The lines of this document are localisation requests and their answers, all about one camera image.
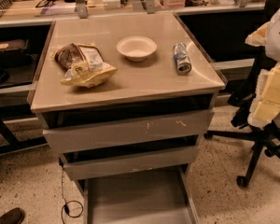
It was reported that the black floor cable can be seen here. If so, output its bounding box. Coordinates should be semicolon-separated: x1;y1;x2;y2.
59;159;85;224

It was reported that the top grey drawer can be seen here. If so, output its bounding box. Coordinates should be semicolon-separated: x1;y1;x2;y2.
43;109;214;153

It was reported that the brown chip bag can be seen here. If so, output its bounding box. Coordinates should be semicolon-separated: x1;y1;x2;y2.
52;43;117;88

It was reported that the black office chair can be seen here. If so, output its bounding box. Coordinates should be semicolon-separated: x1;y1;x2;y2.
204;0;280;188

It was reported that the grey drawer cabinet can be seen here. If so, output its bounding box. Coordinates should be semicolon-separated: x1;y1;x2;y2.
27;12;228;224

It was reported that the middle grey drawer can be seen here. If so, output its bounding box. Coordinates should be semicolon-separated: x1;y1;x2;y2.
63;146;199;180

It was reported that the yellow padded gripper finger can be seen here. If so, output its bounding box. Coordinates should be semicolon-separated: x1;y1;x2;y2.
248;63;280;128
245;22;269;47

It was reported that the white paper bowl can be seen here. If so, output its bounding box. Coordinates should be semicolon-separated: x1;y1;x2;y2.
117;36;157;62

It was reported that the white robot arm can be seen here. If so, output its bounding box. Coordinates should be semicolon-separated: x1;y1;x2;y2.
245;8;280;128

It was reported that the bottom open grey drawer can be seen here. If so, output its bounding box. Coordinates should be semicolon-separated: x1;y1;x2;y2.
84;167;199;224

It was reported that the black desk frame leg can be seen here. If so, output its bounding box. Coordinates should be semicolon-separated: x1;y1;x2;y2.
0;101;49;158

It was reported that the crushed silver soda can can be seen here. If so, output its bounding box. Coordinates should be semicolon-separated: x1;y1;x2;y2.
173;43;192;75

